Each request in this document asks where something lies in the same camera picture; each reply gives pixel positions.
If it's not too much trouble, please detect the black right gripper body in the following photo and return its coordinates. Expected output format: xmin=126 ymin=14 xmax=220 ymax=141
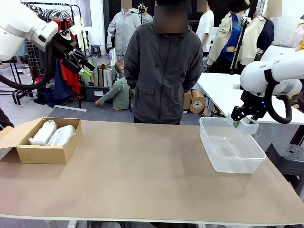
xmin=230 ymin=91 xmax=270 ymax=122

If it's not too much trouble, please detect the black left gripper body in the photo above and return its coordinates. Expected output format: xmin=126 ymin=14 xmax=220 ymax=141
xmin=48 ymin=29 xmax=78 ymax=61

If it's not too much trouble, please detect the unwrapped white digital clock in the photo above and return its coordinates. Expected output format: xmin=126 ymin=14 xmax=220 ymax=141
xmin=227 ymin=113 xmax=260 ymax=135

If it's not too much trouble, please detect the bubble-wrapped clock with visible display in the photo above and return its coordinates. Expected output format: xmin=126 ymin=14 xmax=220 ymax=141
xmin=47 ymin=125 xmax=77 ymax=146

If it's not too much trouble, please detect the fully bubble-wrapped white clock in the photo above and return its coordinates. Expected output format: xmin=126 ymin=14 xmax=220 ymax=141
xmin=28 ymin=120 xmax=58 ymax=146

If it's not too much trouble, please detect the red dress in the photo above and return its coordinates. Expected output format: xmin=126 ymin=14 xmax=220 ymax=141
xmin=54 ymin=20 xmax=82 ymax=95

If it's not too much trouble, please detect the gray step stool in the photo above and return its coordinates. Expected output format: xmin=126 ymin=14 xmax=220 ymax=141
xmin=91 ymin=44 xmax=102 ymax=57

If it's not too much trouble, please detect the tall gray paper tube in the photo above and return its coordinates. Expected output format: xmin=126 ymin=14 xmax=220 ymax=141
xmin=91 ymin=56 xmax=99 ymax=87

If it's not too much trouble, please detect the brown paper tube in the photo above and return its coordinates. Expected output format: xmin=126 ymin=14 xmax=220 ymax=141
xmin=98 ymin=64 xmax=105 ymax=87

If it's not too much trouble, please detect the cream hanging garment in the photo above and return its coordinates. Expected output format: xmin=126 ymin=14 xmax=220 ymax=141
xmin=71 ymin=15 xmax=89 ymax=57

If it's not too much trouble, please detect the white paper tube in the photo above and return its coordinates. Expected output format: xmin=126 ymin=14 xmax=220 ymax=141
xmin=103 ymin=68 xmax=113 ymax=87

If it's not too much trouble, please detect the black checked garment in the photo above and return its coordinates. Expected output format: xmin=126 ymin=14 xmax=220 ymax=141
xmin=25 ymin=40 xmax=46 ymax=76

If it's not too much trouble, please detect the black metal clothes rack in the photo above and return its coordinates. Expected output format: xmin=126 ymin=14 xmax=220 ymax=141
xmin=20 ymin=1 xmax=87 ymax=112

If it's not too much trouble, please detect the dark storage bin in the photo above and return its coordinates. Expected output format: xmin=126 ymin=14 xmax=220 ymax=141
xmin=84 ymin=85 xmax=112 ymax=103

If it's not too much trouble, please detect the white table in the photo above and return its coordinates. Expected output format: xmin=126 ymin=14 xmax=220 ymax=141
xmin=196 ymin=72 xmax=304 ymax=125

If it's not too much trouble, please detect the clear plastic container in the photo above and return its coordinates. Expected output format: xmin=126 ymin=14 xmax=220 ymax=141
xmin=199 ymin=116 xmax=267 ymax=174

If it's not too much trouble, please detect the lying bare mannequin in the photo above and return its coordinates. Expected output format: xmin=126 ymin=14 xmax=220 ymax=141
xmin=288 ymin=94 xmax=304 ymax=110

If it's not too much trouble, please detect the brown kraft paper roll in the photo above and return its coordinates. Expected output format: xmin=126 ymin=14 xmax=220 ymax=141
xmin=189 ymin=89 xmax=207 ymax=115

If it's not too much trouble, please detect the child mannequin in green top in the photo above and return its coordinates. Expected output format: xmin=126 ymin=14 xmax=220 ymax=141
xmin=95 ymin=59 xmax=134 ymax=111

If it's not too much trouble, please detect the mannequin in gray hoodie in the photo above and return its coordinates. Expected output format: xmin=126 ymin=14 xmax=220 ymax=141
xmin=106 ymin=8 xmax=141 ymax=57

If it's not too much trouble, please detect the black plastic stool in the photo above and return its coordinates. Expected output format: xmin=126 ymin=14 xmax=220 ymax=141
xmin=265 ymin=142 xmax=304 ymax=191

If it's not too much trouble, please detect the open cardboard box on floor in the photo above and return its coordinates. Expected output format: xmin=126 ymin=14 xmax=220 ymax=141
xmin=182 ymin=91 xmax=192 ymax=112

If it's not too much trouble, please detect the black tripod pole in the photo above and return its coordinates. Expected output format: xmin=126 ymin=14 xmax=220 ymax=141
xmin=229 ymin=18 xmax=250 ymax=76

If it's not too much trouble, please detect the mannequin in cream jacket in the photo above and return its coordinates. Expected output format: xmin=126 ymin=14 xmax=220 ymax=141
xmin=239 ymin=11 xmax=276 ymax=72

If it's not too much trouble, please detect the mannequin in beige coat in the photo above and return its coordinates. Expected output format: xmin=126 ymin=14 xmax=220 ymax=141
xmin=207 ymin=0 xmax=247 ymax=73

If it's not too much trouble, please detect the person in gray jacket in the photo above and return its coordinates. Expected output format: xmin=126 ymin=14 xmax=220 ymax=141
xmin=123 ymin=0 xmax=204 ymax=125

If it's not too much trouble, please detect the dark sleeved bystander arm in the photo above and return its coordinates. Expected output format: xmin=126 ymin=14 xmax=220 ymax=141
xmin=0 ymin=108 xmax=14 ymax=130

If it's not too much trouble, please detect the person in white t-shirt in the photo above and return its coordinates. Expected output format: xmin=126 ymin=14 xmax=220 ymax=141
xmin=196 ymin=0 xmax=215 ymax=58

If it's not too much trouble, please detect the brown cardboard box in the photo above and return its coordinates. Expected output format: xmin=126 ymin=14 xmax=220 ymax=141
xmin=0 ymin=117 xmax=83 ymax=165

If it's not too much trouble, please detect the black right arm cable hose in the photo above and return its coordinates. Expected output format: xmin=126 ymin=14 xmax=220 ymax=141
xmin=263 ymin=68 xmax=293 ymax=125

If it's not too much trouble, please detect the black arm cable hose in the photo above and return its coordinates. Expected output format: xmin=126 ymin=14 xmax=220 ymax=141
xmin=263 ymin=68 xmax=293 ymax=125
xmin=0 ymin=44 xmax=53 ymax=91

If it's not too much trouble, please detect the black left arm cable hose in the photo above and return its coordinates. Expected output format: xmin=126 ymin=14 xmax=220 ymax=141
xmin=0 ymin=44 xmax=53 ymax=91

